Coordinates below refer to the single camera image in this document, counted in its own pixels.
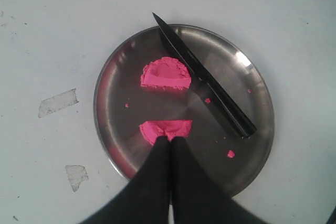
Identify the clear tape piece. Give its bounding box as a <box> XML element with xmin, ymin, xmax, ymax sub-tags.
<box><xmin>65</xmin><ymin>165</ymin><xmax>89</xmax><ymax>192</ymax></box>
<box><xmin>38</xmin><ymin>89</ymin><xmax>79</xmax><ymax>118</ymax></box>

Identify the clear tape piece lower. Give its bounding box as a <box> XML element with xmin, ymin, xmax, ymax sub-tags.
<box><xmin>65</xmin><ymin>165</ymin><xmax>89</xmax><ymax>192</ymax></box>

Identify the round stainless steel plate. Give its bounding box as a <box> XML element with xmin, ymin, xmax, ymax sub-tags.
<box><xmin>93</xmin><ymin>24</ymin><xmax>275</xmax><ymax>196</ymax></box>

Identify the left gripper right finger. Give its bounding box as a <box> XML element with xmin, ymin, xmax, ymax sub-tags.
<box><xmin>170</xmin><ymin>137</ymin><xmax>265</xmax><ymax>223</ymax></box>

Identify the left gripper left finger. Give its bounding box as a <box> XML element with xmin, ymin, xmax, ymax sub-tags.
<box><xmin>82</xmin><ymin>136</ymin><xmax>170</xmax><ymax>223</ymax></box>

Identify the black knife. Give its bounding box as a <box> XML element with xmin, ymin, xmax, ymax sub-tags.
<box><xmin>153</xmin><ymin>13</ymin><xmax>257</xmax><ymax>138</ymax></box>

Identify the clear tape piece upper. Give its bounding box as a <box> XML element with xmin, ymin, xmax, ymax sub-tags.
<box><xmin>38</xmin><ymin>89</ymin><xmax>79</xmax><ymax>118</ymax></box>

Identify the pink dough crumb on plate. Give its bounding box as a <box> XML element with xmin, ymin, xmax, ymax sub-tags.
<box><xmin>227</xmin><ymin>150</ymin><xmax>235</xmax><ymax>158</ymax></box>

